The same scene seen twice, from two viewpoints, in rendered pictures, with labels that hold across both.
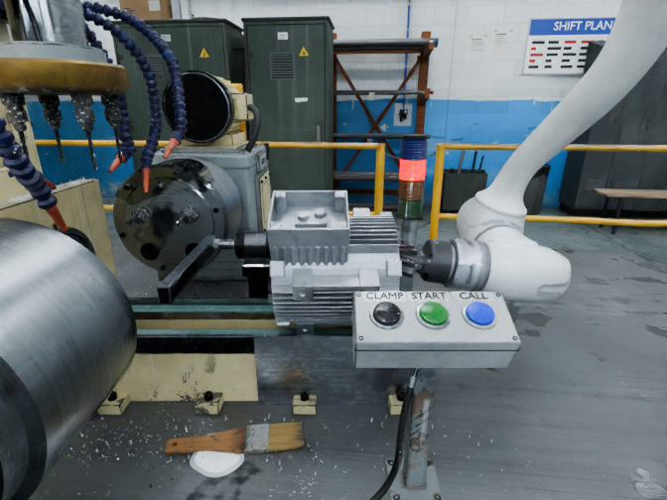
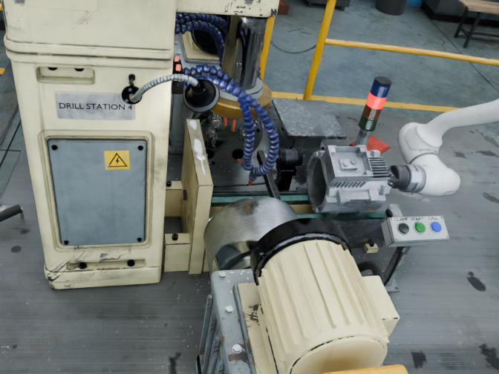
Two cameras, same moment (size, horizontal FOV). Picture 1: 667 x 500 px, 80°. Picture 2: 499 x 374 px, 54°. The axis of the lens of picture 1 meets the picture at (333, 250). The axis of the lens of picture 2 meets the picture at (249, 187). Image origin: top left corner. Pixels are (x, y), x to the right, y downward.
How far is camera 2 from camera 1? 1.05 m
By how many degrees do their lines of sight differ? 25
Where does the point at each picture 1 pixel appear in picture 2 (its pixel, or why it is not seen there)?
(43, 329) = not seen: hidden behind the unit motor
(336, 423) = not seen: hidden behind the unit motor
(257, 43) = not seen: outside the picture
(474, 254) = (419, 176)
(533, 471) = (431, 275)
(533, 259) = (445, 179)
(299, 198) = (339, 150)
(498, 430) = (415, 258)
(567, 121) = (478, 119)
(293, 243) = (343, 180)
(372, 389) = (359, 241)
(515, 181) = (442, 129)
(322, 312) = (344, 208)
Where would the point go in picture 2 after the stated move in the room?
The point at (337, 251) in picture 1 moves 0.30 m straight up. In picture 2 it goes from (361, 182) to (396, 93)
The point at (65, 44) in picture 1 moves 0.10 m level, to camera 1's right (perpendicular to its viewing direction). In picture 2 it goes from (258, 90) to (297, 92)
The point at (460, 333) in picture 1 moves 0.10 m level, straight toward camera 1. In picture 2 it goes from (429, 235) to (434, 263)
